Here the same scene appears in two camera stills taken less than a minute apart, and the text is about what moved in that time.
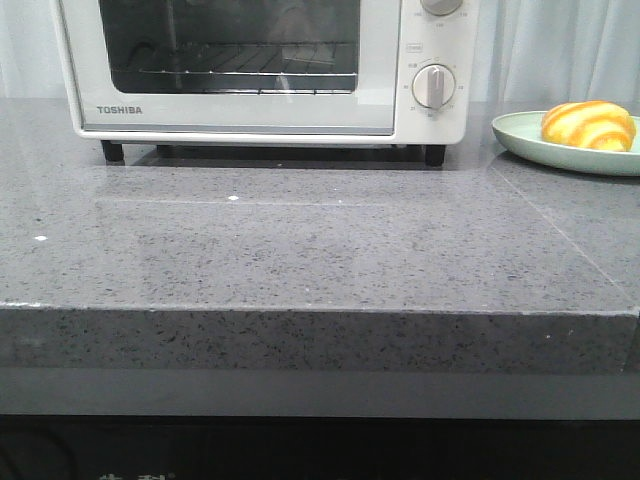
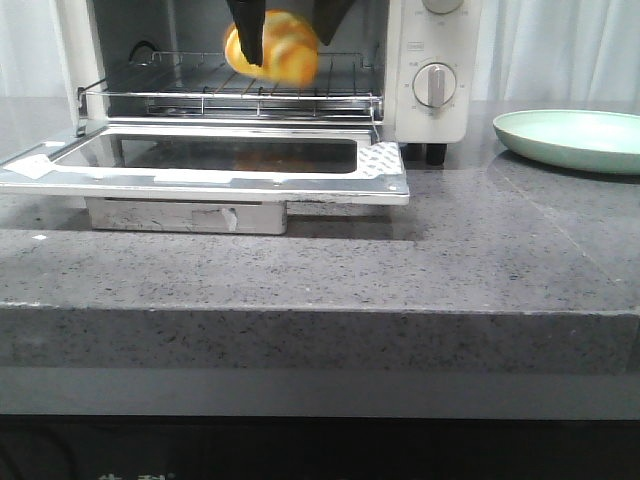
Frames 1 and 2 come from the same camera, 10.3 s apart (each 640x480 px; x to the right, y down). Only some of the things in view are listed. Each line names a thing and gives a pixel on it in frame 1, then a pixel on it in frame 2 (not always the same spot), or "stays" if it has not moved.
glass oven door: (234, 67) → (280, 163)
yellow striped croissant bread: (592, 124) → (290, 50)
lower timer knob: (433, 86) stays
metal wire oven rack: (249, 58) → (202, 84)
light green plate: (521, 132) stays
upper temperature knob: (441, 8) stays
